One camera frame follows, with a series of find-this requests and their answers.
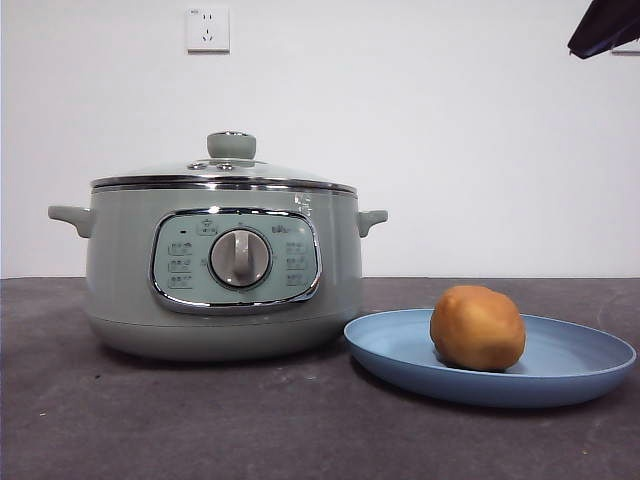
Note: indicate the blue round plate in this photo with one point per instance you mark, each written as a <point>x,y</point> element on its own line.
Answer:
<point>390,345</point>

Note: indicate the glass lid with green knob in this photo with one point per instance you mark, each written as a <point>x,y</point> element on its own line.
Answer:
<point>231,145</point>

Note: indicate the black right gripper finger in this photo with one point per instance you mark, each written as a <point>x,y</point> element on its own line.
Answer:
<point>610,27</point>

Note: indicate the brown potato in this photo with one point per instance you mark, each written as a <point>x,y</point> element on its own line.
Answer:
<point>477,327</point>

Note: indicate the pale green electric steamer pot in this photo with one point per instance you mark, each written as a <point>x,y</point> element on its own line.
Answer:
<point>125,260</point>

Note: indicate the white wall socket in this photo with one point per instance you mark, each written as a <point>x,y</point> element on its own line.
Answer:
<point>208,30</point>
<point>627,50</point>

